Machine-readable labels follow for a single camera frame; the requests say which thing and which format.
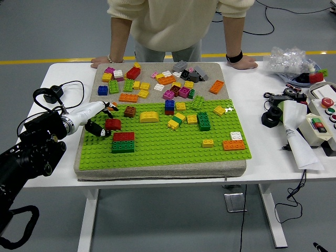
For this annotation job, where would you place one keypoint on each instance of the person's left hand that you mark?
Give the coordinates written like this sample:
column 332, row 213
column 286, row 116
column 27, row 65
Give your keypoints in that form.
column 244, row 63

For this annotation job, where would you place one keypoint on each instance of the dark corner device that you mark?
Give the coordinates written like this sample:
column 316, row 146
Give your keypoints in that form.
column 333, row 10

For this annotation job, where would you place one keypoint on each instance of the clear plastic bag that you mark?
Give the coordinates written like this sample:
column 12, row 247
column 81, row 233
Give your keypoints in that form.
column 286, row 60

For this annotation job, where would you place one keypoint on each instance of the black object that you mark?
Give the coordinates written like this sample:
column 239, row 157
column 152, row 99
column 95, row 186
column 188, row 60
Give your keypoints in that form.
column 303, row 78

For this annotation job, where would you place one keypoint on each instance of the black brick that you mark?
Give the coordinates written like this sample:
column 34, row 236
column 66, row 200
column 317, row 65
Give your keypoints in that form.
column 185, row 75

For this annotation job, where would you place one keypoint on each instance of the small dark green brick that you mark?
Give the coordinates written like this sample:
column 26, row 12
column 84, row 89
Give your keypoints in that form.
column 191, row 94

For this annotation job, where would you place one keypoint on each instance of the dark red brick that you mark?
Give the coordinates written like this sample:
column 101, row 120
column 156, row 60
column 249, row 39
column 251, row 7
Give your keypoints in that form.
column 174, row 91

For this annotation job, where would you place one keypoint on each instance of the red curved brick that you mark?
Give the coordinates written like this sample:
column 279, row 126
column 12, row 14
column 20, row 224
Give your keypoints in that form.
column 113, row 124

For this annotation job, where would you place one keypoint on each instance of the lime green roll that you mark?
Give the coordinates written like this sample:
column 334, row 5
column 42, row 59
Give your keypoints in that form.
column 281, row 112

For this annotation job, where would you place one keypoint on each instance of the blue four-stud brick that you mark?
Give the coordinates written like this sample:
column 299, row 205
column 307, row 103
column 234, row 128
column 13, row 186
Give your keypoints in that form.
column 103, row 90

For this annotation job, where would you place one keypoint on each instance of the person's left forearm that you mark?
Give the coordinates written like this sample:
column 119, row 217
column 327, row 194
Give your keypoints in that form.
column 233, row 34

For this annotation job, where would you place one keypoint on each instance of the silver floor plate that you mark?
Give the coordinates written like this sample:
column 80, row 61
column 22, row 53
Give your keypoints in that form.
column 233, row 202

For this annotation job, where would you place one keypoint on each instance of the light blue basin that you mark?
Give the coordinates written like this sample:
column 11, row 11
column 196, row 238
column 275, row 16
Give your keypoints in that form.
column 287, row 79

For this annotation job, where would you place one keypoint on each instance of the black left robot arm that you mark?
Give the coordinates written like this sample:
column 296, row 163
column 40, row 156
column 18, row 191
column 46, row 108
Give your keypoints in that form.
column 39, row 126

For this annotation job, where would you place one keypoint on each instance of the brown four-stud brick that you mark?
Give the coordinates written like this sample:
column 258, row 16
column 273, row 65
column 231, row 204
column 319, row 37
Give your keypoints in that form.
column 130, row 112

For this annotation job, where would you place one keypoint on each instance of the white paper sheet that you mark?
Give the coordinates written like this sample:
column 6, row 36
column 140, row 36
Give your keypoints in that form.
column 299, row 146

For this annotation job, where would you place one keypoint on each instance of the small black plug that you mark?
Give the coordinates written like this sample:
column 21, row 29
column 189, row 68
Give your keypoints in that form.
column 285, row 148

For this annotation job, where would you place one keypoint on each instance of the large black nut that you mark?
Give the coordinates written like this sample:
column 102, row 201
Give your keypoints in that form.
column 266, row 120

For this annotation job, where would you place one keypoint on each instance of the small light pink brick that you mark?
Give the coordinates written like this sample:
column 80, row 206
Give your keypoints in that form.
column 191, row 69
column 154, row 75

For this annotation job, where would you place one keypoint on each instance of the white table leg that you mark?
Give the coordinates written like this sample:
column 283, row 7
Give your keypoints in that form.
column 274, row 223
column 88, row 223

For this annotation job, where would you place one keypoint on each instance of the small white bottle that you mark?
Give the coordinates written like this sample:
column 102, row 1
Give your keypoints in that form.
column 312, row 69

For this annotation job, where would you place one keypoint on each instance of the red eight-stud brick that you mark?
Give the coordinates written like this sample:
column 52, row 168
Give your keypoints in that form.
column 133, row 73
column 316, row 78
column 124, row 136

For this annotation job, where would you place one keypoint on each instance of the yellow floor tape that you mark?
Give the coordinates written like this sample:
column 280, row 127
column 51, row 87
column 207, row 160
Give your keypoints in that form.
column 39, row 61

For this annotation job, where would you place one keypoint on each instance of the person's right hand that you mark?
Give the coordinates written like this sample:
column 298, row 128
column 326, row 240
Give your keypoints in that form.
column 101, row 61

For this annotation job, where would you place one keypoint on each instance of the black module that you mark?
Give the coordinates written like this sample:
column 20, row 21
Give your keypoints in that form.
column 300, row 97

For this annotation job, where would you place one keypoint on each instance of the black wristwatch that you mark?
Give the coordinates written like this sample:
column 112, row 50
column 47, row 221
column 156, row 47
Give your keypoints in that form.
column 234, row 57

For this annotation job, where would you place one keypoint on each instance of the dark grey brick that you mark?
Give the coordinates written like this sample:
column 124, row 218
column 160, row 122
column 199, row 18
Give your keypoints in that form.
column 194, row 77

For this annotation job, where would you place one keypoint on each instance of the yellow and green brick stack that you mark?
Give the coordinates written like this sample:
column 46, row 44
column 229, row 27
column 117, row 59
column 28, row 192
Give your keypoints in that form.
column 176, row 121

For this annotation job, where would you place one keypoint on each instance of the small white switch box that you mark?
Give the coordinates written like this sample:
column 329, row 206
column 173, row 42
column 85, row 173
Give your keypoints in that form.
column 308, row 130

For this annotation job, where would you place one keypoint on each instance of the yellow curved brick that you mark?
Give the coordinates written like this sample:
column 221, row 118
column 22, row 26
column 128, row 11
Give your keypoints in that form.
column 149, row 117

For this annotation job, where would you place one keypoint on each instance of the person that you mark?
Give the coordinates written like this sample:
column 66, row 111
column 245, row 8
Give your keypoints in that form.
column 170, row 23

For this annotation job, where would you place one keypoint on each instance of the long grey brick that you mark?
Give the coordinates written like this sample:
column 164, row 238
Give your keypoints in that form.
column 202, row 73

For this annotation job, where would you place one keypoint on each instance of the black power adapter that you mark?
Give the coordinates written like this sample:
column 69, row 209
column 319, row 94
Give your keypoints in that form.
column 281, row 98

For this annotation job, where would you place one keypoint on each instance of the green studded baseplate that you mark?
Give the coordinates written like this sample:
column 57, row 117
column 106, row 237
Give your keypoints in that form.
column 162, row 155

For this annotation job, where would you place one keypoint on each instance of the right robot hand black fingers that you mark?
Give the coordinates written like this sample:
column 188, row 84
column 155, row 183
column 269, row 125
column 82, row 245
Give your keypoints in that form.
column 320, row 248

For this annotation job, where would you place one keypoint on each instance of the grey-brown cushion mat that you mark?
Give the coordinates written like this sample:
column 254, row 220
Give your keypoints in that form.
column 157, row 175

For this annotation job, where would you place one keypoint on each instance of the white emergency stop control box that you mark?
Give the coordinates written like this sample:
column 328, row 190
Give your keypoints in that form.
column 317, row 109

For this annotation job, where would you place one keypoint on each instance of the white four-stud brick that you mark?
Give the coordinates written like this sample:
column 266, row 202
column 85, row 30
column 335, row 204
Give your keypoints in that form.
column 118, row 73
column 159, row 87
column 177, row 74
column 167, row 73
column 236, row 136

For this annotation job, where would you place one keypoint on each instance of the light grey brick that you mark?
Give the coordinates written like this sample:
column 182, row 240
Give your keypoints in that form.
column 179, row 65

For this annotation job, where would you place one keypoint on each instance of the dark green big-stud brick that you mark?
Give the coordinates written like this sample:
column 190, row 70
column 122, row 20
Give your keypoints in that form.
column 204, row 121

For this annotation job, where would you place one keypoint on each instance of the dark green eight-stud brick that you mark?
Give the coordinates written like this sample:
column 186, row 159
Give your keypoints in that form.
column 123, row 147

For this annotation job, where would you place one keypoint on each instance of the person's right forearm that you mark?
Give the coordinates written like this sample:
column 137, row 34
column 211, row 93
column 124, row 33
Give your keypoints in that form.
column 119, row 39

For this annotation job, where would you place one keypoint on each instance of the lime green small brick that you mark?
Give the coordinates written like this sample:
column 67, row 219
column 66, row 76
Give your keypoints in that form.
column 324, row 73

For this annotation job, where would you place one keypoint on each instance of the blue and red brick stack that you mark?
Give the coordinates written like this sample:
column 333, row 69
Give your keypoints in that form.
column 169, row 106

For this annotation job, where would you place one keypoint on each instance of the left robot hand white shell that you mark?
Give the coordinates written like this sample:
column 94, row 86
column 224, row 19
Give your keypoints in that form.
column 89, row 111

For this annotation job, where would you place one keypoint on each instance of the black servo motor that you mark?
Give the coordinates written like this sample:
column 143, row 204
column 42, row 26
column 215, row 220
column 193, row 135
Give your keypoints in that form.
column 289, row 91

